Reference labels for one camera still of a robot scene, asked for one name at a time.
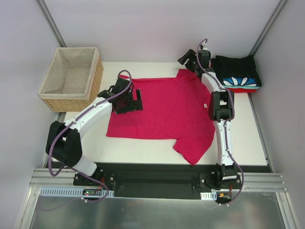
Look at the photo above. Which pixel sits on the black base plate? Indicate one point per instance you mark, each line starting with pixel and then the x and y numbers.
pixel 162 181

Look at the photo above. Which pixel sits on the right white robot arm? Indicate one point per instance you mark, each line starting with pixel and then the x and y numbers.
pixel 220 111

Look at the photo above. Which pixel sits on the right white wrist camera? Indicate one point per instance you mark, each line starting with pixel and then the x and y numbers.
pixel 203 47

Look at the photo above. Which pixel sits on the red t shirt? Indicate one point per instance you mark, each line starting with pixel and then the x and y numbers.
pixel 243 89

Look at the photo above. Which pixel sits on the aluminium frame post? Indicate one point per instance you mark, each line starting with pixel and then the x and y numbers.
pixel 51 22
pixel 270 22

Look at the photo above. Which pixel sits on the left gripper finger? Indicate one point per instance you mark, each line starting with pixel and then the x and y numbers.
pixel 138 95
pixel 137 105

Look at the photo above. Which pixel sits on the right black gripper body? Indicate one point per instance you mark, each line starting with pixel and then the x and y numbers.
pixel 187 60

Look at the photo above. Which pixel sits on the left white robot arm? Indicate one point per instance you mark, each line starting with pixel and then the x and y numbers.
pixel 64 138

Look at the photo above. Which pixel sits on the left aluminium frame post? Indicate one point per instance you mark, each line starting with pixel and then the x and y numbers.
pixel 51 22

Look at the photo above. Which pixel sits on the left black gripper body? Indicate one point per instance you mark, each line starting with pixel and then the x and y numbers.
pixel 131 103

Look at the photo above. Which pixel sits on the right aluminium frame post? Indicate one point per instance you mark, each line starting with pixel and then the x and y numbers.
pixel 270 22

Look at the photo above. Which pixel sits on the pink t shirt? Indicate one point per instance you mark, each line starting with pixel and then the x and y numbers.
pixel 173 108

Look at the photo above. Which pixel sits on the wicker basket with liner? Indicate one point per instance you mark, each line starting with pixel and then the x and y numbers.
pixel 72 80

